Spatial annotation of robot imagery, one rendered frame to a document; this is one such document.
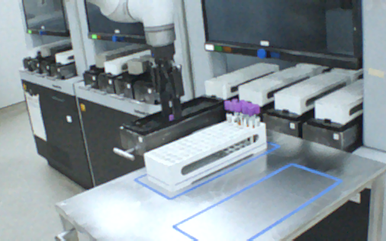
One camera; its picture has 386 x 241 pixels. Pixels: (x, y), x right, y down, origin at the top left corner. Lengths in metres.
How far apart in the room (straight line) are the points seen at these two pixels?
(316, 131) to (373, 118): 0.16
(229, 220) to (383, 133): 0.60
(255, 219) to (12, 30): 4.26
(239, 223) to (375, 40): 0.63
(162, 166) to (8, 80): 4.03
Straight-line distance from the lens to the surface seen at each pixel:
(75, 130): 2.65
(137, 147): 1.43
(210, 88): 1.63
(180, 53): 1.82
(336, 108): 1.32
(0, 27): 4.89
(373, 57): 1.29
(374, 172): 1.06
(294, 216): 0.89
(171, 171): 1.00
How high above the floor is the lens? 1.30
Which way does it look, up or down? 19 degrees down
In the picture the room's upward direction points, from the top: 7 degrees counter-clockwise
